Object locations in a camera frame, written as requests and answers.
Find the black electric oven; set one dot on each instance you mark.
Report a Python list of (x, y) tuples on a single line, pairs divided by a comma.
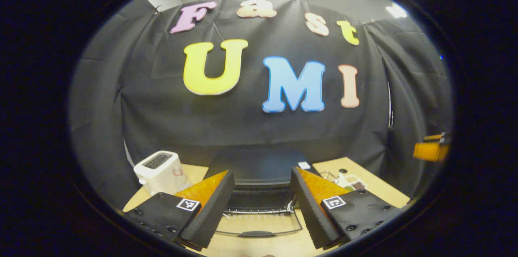
[(259, 164)]

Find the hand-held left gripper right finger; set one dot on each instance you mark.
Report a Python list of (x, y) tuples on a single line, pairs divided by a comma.
[(309, 212)]

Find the white toaster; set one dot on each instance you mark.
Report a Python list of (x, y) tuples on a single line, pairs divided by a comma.
[(160, 172)]

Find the ceiling light panel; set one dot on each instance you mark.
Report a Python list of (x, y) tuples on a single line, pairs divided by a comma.
[(396, 11)]

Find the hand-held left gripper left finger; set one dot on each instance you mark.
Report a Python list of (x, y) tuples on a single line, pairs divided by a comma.
[(214, 212)]

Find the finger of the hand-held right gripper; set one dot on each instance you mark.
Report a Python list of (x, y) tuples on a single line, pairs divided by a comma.
[(431, 151)]

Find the white divided plate of beans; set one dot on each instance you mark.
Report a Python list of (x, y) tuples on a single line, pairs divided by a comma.
[(353, 182)]

